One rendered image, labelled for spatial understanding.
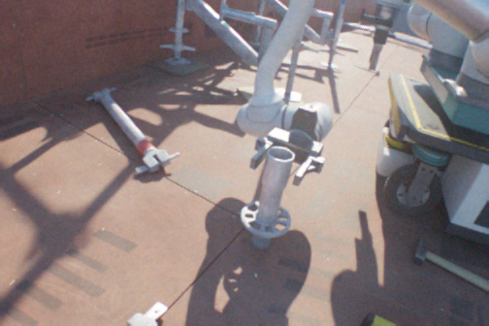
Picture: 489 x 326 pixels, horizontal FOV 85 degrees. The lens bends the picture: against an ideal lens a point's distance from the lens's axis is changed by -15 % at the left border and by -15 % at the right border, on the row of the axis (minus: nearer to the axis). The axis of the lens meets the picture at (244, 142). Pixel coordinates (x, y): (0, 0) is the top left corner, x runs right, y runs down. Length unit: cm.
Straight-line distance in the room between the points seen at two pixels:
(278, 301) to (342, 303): 15
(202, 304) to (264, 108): 54
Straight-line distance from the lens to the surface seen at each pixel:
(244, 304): 71
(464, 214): 101
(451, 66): 135
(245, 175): 104
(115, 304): 71
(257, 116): 92
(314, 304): 74
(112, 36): 187
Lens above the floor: 59
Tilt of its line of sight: 29 degrees down
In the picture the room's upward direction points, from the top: 9 degrees clockwise
